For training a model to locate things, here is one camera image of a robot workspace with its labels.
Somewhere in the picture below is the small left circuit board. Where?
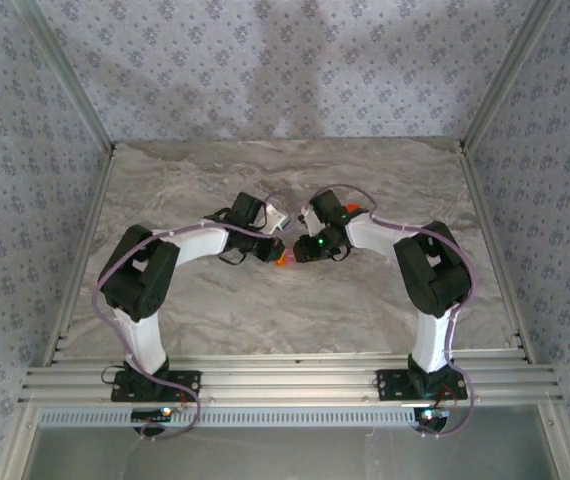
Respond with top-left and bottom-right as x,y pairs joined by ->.
130,407 -> 174,422

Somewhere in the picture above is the small circuit board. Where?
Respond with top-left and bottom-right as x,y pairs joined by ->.
130,407 -> 174,422
411,407 -> 451,425

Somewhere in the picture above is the small right circuit board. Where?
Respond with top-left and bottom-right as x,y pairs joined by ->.
411,407 -> 451,425

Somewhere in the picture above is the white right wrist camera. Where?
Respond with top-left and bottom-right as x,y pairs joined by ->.
298,204 -> 320,235

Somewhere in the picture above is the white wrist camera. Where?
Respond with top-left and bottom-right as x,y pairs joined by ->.
263,197 -> 292,234
298,204 -> 320,235

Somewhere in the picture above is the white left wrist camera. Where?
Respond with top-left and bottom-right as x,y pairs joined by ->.
263,197 -> 292,234

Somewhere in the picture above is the aluminium rail beam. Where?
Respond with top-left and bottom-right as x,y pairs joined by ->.
18,351 -> 565,407

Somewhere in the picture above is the aluminium side rail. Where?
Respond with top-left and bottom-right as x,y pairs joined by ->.
458,142 -> 537,365
38,143 -> 118,367

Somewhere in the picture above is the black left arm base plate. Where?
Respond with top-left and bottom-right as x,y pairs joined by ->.
109,368 -> 203,404

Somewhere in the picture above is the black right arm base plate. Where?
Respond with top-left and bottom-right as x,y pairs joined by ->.
374,368 -> 469,403

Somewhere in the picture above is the grey slotted cable duct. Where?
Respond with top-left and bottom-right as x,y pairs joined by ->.
38,405 -> 419,429

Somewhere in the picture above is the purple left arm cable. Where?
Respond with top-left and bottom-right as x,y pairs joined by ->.
93,192 -> 292,442

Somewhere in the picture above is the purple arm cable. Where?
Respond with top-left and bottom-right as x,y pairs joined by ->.
93,192 -> 292,442
309,183 -> 479,440

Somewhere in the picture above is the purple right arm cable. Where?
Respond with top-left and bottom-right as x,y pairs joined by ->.
309,183 -> 479,440

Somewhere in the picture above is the aluminium corner post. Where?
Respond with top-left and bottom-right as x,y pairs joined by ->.
13,0 -> 118,156
458,0 -> 562,153

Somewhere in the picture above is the aluminium frame leg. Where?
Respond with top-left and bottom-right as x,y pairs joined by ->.
0,403 -> 42,480
537,402 -> 570,480

